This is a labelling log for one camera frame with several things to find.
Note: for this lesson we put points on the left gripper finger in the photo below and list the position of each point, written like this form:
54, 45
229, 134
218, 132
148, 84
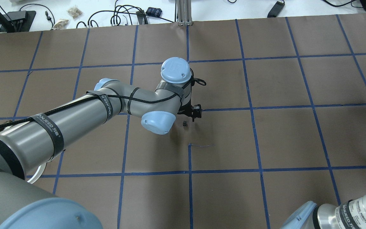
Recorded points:
196, 112

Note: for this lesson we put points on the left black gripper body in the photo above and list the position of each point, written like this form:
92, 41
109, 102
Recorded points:
184, 124

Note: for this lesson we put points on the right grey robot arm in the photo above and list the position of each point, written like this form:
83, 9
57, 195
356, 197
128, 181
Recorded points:
349, 215

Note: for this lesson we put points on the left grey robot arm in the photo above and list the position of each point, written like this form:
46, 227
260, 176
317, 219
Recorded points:
28, 143

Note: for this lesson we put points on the black power adapter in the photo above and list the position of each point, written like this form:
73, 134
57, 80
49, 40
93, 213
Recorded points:
141, 16

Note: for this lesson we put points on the dark checkered pouch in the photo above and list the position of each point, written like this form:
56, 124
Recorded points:
154, 12

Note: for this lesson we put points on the small packet bag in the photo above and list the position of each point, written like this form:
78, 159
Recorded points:
74, 12
61, 24

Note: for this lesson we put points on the white curved plastic part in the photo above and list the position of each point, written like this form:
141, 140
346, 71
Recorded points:
38, 173

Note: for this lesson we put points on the black device on table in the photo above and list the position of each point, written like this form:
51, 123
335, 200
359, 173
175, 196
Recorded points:
22, 20

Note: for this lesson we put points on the aluminium frame post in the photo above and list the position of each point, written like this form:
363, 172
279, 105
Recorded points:
183, 12

